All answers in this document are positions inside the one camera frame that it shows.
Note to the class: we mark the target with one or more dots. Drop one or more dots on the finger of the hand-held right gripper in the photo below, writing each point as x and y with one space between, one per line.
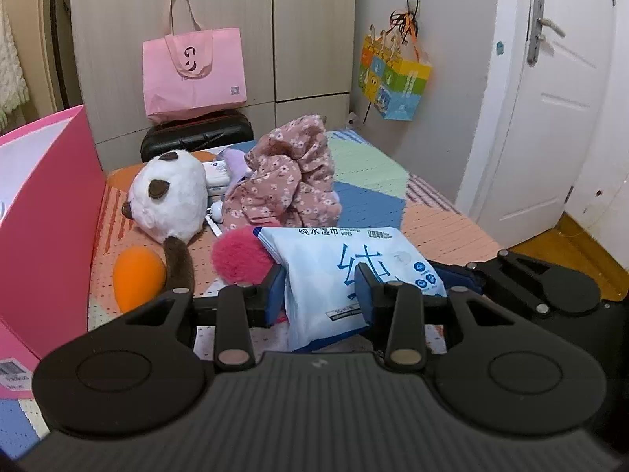
457 275

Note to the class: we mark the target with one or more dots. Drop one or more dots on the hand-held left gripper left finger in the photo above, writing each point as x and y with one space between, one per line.
276 300

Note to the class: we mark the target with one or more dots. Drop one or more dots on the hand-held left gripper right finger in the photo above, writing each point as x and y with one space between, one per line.
366 300

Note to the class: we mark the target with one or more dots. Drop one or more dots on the large wet wipes packet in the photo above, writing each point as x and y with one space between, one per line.
319 265

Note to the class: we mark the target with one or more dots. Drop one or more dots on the purple plush toy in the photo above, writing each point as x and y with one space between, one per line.
236 162

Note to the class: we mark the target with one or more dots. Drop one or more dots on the pink cardboard box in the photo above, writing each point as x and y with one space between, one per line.
49 206

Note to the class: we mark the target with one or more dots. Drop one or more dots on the pink fluffy ball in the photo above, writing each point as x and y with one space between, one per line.
238 255

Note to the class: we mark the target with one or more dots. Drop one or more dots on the patchwork blanket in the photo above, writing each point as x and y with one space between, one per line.
373 196

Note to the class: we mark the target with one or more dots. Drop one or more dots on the pink floral garment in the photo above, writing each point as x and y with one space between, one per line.
285 177

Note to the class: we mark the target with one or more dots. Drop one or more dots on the small wet wipes packet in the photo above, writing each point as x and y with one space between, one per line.
216 172

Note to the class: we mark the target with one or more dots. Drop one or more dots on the white and brown plush toy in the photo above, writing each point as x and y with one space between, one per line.
167 206

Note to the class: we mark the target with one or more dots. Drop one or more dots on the white door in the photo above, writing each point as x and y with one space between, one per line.
540 132

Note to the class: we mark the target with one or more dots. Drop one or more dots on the black suitcase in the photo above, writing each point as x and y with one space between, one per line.
196 132

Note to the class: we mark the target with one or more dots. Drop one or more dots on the colourful gift bag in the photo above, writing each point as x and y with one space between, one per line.
393 78

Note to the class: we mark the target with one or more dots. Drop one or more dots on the pink tote bag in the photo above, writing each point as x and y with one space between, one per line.
196 78

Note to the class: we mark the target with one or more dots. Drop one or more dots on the grey wardrobe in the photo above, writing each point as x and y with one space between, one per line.
295 34

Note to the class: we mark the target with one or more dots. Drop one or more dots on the white fluffy green-trimmed garment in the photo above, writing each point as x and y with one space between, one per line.
10 69

